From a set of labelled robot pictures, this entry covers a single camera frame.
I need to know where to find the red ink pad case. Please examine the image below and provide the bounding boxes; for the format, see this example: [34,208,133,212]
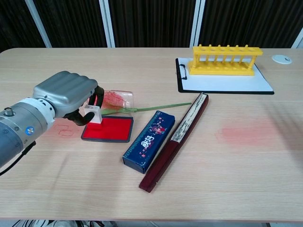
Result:
[81,89,135,144]

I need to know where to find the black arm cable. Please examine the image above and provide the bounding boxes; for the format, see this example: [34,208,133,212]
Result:
[0,140,36,176]

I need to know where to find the yellow test tube rack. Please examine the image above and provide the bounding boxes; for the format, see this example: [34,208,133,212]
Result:
[188,44,264,77]

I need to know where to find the folded dark red fan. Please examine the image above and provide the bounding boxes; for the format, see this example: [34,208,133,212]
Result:
[139,92,209,193]

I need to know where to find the artificial red flower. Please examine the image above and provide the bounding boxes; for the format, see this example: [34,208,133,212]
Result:
[100,91,192,116]

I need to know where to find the white round table grommet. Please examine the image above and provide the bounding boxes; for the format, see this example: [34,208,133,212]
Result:
[271,54,293,64]

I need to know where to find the clear stamp with red base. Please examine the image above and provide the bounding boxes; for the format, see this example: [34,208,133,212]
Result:
[84,105,103,124]

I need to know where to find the black clipboard with white paper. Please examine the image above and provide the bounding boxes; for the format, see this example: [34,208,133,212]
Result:
[175,57,275,95]

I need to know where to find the dark blue printed box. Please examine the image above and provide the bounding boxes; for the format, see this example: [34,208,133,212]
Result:
[122,110,176,175]

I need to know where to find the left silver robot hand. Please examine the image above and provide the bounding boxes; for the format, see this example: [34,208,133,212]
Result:
[32,71,105,126]

